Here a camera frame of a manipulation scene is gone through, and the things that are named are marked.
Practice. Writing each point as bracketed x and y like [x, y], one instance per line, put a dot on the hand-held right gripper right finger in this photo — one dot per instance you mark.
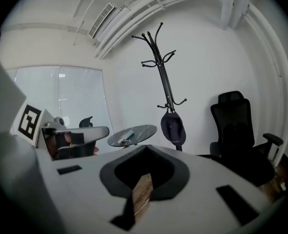
[207, 191]

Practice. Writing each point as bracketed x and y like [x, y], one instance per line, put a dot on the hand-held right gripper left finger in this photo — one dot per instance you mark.
[85, 184]

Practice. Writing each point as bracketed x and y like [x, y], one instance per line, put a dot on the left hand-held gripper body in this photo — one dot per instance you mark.
[29, 121]

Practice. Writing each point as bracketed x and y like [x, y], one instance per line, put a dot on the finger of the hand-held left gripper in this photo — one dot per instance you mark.
[95, 133]
[78, 151]

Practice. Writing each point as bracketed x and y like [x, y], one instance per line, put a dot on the dark hat item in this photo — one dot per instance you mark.
[173, 128]

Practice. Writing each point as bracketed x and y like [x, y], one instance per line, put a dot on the black metal coat stand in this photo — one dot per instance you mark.
[163, 82]

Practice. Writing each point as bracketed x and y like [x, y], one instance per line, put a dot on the person's left hand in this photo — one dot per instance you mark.
[51, 146]

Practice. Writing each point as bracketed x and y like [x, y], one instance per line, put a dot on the small black office chair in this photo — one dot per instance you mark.
[85, 122]

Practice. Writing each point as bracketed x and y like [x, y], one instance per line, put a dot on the grey white object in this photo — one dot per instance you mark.
[126, 135]

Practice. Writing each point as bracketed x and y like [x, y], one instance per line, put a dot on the white window blinds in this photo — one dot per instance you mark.
[80, 94]

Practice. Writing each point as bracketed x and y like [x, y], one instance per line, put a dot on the round dark marble table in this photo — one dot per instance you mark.
[143, 130]

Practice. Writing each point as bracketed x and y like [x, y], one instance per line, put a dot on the black mesh office chair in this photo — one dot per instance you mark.
[236, 130]

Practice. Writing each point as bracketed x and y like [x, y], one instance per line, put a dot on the white air vent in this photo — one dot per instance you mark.
[101, 20]

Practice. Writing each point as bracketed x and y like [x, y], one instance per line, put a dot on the white ceiling pipes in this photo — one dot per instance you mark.
[143, 16]

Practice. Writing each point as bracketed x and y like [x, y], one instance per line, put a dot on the white wall pipes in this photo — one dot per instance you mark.
[277, 69]

